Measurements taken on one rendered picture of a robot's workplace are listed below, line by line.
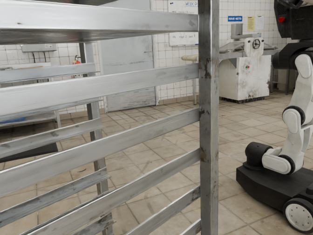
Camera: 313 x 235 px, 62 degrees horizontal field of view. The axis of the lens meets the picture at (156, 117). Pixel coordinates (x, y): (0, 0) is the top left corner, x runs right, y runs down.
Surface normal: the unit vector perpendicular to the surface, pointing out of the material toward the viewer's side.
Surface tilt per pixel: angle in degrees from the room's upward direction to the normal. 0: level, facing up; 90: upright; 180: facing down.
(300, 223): 90
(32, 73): 90
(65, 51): 90
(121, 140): 90
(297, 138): 114
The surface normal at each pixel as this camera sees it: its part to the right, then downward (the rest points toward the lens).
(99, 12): 0.71, 0.14
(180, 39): 0.42, 0.21
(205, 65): -0.70, 0.22
